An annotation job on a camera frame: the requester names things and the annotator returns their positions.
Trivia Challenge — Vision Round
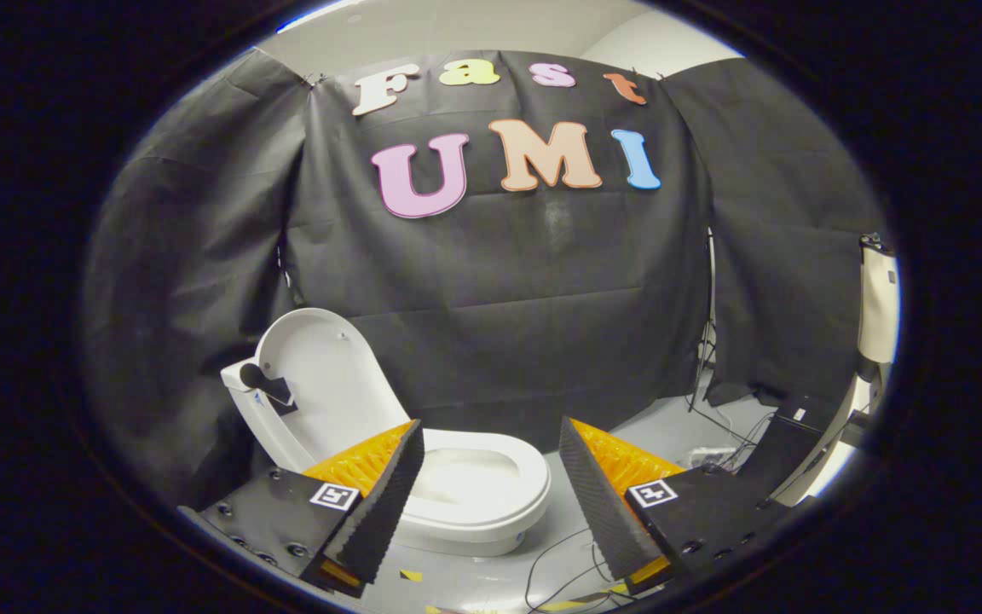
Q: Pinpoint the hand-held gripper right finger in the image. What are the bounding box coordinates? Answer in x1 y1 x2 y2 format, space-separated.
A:
559 416 795 595

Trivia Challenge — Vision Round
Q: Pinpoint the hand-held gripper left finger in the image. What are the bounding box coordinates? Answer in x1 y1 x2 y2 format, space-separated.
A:
180 420 425 598

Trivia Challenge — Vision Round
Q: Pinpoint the white toilet lid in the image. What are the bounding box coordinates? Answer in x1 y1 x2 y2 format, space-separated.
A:
240 308 412 475

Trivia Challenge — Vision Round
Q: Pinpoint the white toilet seat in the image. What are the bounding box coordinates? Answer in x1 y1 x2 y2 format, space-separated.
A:
397 429 553 524

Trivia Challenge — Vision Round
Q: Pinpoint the white ceramic toilet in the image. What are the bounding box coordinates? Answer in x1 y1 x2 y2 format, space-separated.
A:
220 362 553 558

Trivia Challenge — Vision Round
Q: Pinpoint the black box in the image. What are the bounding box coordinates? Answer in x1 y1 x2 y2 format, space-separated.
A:
738 395 841 504

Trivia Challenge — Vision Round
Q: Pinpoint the black backdrop cloth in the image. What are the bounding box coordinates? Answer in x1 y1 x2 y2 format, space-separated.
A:
82 49 884 513

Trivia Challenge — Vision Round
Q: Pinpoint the cream upright object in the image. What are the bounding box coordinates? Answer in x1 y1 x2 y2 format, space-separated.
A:
856 233 900 368

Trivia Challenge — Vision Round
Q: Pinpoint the black floor cable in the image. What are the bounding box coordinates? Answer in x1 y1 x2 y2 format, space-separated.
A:
525 527 628 611

